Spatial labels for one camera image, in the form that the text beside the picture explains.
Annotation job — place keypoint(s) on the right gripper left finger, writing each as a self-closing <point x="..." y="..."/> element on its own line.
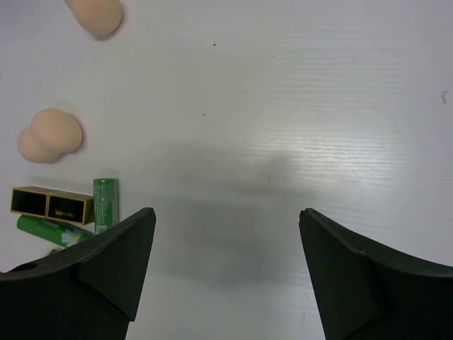
<point x="87" y="291"/>

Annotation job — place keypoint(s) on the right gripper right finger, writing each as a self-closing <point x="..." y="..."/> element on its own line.
<point x="367" y="290"/>

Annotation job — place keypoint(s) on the black gold lipstick case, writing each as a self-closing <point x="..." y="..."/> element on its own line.
<point x="53" y="204"/>

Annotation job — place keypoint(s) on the green tube side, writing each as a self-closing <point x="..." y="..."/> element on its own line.
<point x="106" y="203"/>

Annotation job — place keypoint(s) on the lower beige makeup sponge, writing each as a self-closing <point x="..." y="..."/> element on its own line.
<point x="51" y="134"/>

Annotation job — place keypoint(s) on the beige makeup sponge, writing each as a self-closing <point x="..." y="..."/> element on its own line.
<point x="51" y="134"/>
<point x="98" y="17"/>

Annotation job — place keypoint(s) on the upper beige makeup sponge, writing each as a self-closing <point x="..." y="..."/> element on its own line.
<point x="98" y="17"/>

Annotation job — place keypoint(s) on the green tube lying flat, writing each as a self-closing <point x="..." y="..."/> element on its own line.
<point x="59" y="233"/>

